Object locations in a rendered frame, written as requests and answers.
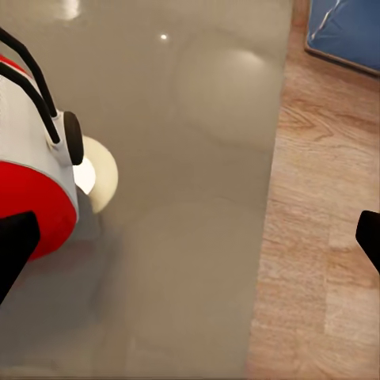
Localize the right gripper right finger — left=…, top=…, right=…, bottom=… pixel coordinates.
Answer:
left=355, top=210, right=380, bottom=273

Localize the radio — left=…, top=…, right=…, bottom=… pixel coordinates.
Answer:
left=0, top=28, right=84, bottom=261

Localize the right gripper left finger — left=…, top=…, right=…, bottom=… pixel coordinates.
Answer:
left=0, top=211, right=40, bottom=305

